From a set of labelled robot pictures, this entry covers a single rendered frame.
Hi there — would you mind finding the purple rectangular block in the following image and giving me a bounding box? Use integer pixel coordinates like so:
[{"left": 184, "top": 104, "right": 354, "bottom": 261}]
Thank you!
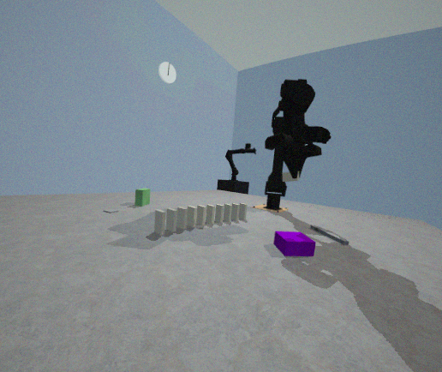
[{"left": 273, "top": 231, "right": 315, "bottom": 256}]

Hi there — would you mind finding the green block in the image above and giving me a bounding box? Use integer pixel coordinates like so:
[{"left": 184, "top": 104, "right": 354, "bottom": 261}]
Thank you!
[{"left": 134, "top": 189, "right": 151, "bottom": 206}]

